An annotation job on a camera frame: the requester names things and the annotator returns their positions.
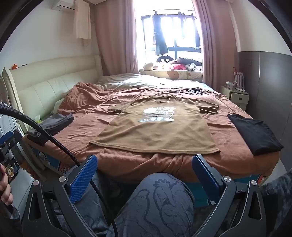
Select grey folded clothes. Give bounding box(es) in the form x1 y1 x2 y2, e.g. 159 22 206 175
39 113 74 137

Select white air conditioner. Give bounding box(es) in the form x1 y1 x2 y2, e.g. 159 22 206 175
51 0 76 11

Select striped gift bag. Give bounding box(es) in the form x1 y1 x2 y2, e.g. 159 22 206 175
233 67 245 90

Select dark folded clothes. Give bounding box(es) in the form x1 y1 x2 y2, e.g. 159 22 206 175
26 129 55 146

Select blue cartoon print bedsheet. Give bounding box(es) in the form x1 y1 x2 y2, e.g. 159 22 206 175
30 146 274 205

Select cream padded headboard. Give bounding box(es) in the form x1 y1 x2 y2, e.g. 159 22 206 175
2 55 103 135

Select black folded garment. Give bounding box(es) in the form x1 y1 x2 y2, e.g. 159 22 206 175
227 113 283 156

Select black plush toy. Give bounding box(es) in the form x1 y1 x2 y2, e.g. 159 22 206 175
156 55 174 64

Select dark hanging garment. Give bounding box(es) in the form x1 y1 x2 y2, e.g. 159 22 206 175
152 11 169 55
194 14 201 49

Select cream short curtain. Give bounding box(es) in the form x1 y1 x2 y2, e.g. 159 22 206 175
74 0 92 47

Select person's left hand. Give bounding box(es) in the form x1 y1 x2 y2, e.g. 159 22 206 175
0 164 14 205

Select grey green duvet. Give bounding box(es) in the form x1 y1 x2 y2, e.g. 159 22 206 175
96 73 206 90

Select grey fuzzy cloth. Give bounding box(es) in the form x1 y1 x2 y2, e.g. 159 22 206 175
260 169 292 205

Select black braided cable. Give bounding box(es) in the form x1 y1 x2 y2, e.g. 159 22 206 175
0 104 119 237

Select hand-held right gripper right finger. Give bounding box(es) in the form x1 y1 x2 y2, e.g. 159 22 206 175
192 154 272 237

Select dark maroon pillow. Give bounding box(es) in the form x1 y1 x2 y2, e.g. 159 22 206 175
176 57 202 66

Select bear print cushion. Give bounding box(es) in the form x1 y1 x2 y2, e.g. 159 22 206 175
143 68 203 80

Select person's patterned grey pants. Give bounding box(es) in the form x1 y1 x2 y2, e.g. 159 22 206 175
55 172 195 237

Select brown printed t-shirt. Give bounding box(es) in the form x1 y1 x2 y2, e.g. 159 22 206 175
89 96 220 155

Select white nightstand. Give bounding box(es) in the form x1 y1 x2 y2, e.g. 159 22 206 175
220 85 249 110

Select pink curtain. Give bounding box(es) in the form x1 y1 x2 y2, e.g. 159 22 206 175
192 0 240 85
95 0 142 77

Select black tangled cables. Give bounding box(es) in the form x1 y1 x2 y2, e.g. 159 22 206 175
157 88 217 96

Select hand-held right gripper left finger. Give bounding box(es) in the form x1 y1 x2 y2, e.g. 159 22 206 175
22 154 98 237

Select orange bed blanket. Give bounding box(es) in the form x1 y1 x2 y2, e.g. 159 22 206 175
23 81 280 183

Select window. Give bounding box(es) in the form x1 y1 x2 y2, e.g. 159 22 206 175
135 0 203 62

